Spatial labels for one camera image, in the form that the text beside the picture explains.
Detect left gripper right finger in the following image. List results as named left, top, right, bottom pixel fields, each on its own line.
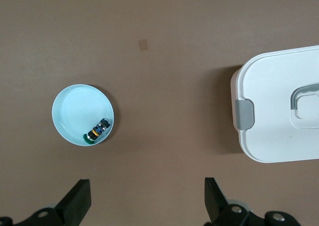
left=203, top=177, right=299, bottom=226

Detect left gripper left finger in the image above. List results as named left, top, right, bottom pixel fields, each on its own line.
left=0, top=179, right=92, bottom=226

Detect small blue black part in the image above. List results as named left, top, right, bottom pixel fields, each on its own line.
left=83, top=118, right=111, bottom=144

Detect white lunch box grey clips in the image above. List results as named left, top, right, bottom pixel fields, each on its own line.
left=230, top=44, right=319, bottom=164

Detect light blue round plate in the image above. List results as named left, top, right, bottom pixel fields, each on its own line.
left=51, top=84, right=116, bottom=146

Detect small brown tape square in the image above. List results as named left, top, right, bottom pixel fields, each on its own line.
left=138, top=38, right=150, bottom=52

